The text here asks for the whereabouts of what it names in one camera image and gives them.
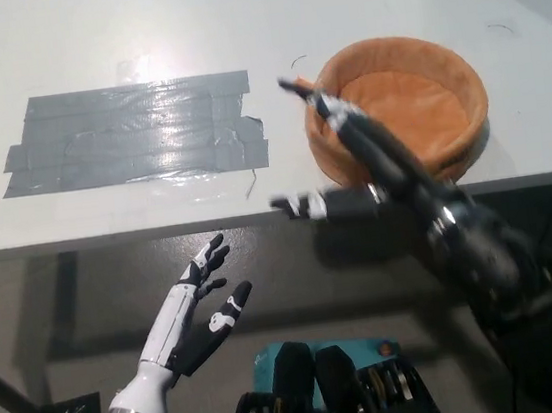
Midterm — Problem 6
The black teal robot body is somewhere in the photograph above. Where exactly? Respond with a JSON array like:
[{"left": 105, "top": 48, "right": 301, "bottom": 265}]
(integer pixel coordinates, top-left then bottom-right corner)
[{"left": 215, "top": 322, "right": 443, "bottom": 413}]

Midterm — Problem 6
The grey duct tape patch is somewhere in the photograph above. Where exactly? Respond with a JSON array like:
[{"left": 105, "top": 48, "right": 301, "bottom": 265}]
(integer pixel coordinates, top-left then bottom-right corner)
[{"left": 0, "top": 68, "right": 272, "bottom": 201}]

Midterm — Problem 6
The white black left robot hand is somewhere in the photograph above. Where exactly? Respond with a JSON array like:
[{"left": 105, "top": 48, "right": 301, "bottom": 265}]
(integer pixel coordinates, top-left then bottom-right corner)
[{"left": 88, "top": 229, "right": 270, "bottom": 413}]

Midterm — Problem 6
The orange soft plush plate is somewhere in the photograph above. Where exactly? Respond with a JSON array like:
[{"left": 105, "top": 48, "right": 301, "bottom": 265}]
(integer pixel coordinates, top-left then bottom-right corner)
[{"left": 295, "top": 25, "right": 499, "bottom": 198}]

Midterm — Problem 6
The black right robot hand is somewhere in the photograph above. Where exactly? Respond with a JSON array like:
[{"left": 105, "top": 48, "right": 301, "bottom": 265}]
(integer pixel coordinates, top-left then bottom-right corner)
[{"left": 254, "top": 56, "right": 478, "bottom": 268}]

